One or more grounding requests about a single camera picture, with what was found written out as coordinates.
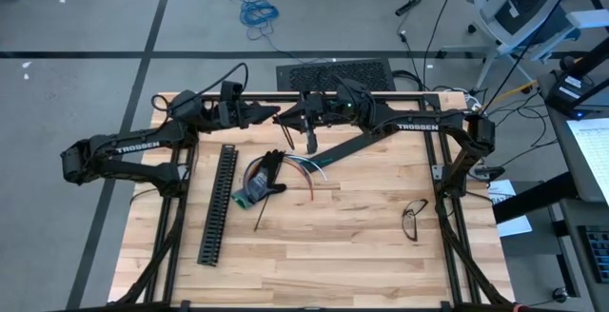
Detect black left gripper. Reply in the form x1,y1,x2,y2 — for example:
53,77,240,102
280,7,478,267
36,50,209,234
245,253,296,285
202,94,282,130

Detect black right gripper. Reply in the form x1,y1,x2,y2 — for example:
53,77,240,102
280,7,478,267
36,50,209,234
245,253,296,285
274,91,340,130

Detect black zip tie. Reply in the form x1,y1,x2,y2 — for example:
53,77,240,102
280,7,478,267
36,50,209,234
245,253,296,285
279,120,297,152
252,194,271,233

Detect red cable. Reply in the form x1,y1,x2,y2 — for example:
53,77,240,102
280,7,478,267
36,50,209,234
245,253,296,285
283,155,316,203

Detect black work glove green cuff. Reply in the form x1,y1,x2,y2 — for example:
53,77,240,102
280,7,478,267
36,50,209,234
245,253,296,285
231,148,288,211

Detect black-rimmed eyeglasses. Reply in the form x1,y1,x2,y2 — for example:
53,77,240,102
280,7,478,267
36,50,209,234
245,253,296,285
400,198,430,244

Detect black power strip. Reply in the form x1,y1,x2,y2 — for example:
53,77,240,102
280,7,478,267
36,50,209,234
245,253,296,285
394,0,423,18

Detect white paper sheet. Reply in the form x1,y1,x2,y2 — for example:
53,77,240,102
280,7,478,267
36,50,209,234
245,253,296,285
487,178,534,239

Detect grey office chair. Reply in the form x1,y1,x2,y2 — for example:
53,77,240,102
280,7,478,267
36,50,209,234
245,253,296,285
437,0,584,92

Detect black control box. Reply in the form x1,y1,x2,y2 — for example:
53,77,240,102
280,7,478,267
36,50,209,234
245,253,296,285
543,70,597,119

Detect grey desk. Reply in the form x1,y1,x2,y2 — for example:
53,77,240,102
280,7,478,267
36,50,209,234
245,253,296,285
492,35,609,312

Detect open laptop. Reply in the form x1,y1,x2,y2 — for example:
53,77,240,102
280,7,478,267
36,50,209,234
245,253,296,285
564,116,609,205

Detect black keyboard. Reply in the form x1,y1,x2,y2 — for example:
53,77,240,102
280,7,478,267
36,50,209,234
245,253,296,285
577,224,609,284

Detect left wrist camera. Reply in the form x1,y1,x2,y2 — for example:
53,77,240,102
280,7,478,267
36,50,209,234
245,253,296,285
219,80,245,103

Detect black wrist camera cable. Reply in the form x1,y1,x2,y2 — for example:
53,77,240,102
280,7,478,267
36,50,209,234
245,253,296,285
150,62,251,113

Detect black slotted cable duct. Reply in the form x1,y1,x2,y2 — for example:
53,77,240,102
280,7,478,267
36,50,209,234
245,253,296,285
196,143,240,267

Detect blue coiled cable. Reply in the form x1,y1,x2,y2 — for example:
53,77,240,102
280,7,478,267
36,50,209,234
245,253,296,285
216,0,334,64

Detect black aluminium table frame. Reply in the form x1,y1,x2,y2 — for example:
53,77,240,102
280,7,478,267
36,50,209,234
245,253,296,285
108,90,518,312

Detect yellow extension cable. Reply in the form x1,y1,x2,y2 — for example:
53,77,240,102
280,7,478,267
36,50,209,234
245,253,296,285
478,80,540,114

